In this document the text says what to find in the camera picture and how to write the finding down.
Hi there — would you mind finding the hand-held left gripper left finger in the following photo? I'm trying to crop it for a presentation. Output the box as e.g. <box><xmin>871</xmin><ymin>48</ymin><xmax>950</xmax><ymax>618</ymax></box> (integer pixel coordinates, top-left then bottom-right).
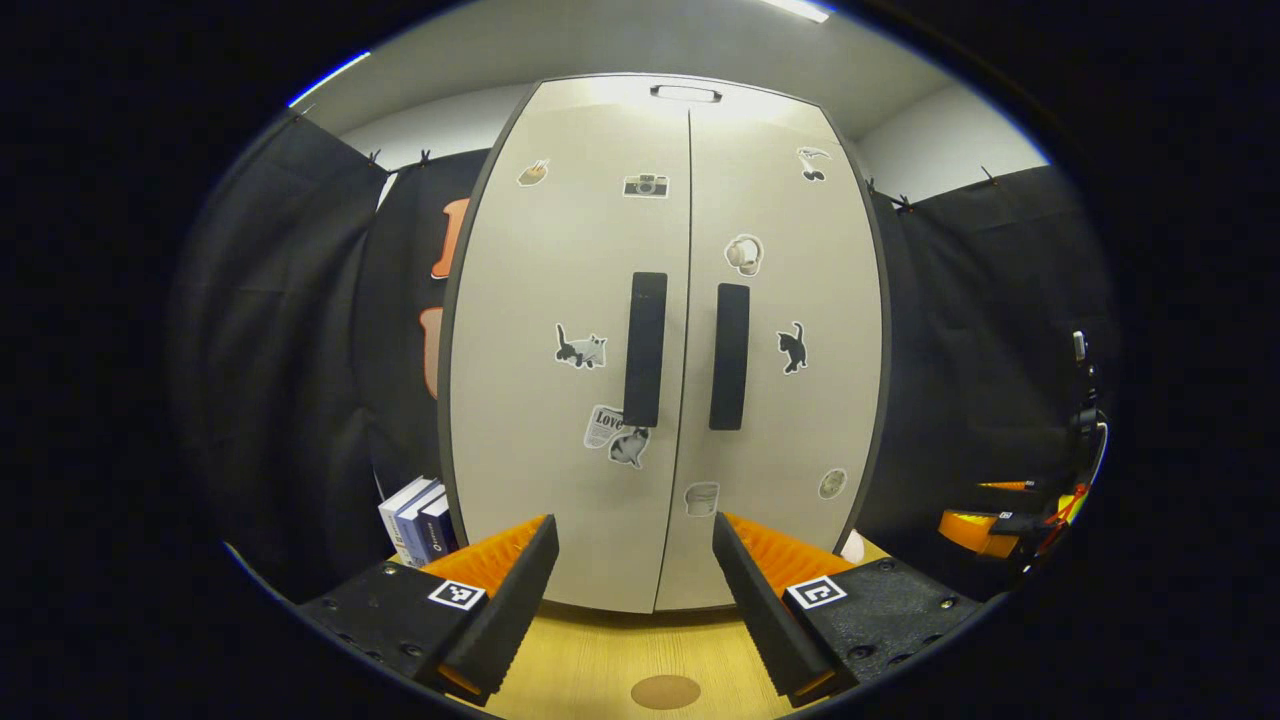
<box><xmin>298</xmin><ymin>513</ymin><xmax>561</xmax><ymax>706</ymax></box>

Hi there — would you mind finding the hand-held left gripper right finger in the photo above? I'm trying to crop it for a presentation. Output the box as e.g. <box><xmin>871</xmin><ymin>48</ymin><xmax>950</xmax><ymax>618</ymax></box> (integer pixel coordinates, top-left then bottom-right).
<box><xmin>712</xmin><ymin>512</ymin><xmax>986</xmax><ymax>706</ymax></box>

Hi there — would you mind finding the brown round table sticker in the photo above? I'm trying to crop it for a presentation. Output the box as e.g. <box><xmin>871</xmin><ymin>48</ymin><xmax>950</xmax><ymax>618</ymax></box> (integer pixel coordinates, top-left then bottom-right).
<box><xmin>630</xmin><ymin>675</ymin><xmax>702</xmax><ymax>711</ymax></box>

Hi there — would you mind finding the white cabinet door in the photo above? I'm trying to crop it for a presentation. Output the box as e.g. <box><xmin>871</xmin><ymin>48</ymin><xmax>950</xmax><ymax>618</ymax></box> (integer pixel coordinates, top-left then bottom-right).
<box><xmin>655</xmin><ymin>85</ymin><xmax>886</xmax><ymax>611</ymax></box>
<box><xmin>447</xmin><ymin>75</ymin><xmax>691</xmax><ymax>614</ymax></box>

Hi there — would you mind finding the light blue book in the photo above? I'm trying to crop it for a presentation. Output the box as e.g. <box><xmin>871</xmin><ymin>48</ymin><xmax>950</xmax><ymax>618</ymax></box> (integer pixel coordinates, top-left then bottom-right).
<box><xmin>395</xmin><ymin>485</ymin><xmax>446</xmax><ymax>568</ymax></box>

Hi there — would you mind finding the white book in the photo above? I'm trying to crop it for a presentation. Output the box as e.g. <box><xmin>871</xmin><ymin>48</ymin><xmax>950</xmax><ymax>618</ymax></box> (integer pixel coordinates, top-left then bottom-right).
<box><xmin>378</xmin><ymin>476</ymin><xmax>431</xmax><ymax>566</ymax></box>

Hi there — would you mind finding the white cabinet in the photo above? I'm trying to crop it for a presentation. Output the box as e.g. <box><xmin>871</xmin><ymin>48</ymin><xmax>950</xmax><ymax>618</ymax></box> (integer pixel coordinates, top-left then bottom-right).
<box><xmin>437</xmin><ymin>72</ymin><xmax>893</xmax><ymax>614</ymax></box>

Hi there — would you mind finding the black door handle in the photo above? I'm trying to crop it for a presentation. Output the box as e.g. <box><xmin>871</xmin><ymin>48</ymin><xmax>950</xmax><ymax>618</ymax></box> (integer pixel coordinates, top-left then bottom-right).
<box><xmin>710</xmin><ymin>283</ymin><xmax>751</xmax><ymax>431</ymax></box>
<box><xmin>624</xmin><ymin>272</ymin><xmax>668</xmax><ymax>429</ymax></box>

